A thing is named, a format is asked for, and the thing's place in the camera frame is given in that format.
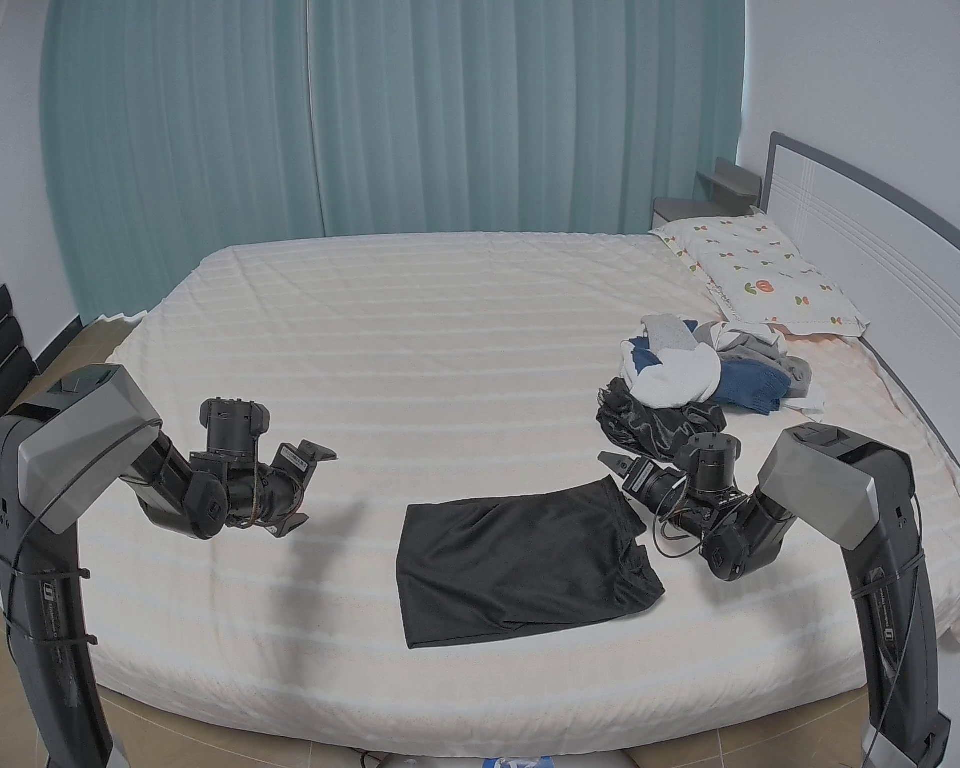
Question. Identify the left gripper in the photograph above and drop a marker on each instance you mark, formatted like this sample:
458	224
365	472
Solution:
281	487

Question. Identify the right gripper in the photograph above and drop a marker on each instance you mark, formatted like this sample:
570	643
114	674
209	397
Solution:
652	484

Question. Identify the black sleeveless top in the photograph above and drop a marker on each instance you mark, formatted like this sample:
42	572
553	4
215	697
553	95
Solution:
517	562

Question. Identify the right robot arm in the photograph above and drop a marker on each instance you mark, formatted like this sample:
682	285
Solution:
832	480

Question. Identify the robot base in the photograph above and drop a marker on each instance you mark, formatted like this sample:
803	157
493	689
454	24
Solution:
465	763

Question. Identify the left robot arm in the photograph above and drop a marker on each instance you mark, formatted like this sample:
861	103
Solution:
75	442

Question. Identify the pile of clothes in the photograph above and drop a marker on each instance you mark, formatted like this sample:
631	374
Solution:
690	367

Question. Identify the bed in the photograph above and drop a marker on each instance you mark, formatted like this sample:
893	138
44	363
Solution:
375	337

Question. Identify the black satin garment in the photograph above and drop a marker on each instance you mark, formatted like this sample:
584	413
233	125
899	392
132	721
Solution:
652	424

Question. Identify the white printed pillow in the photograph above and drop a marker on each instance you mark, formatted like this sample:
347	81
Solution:
757	270

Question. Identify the grey bedside table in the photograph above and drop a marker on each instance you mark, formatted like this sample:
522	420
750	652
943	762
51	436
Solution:
720	187

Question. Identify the blue-green curtain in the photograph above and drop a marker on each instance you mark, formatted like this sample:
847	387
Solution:
375	112

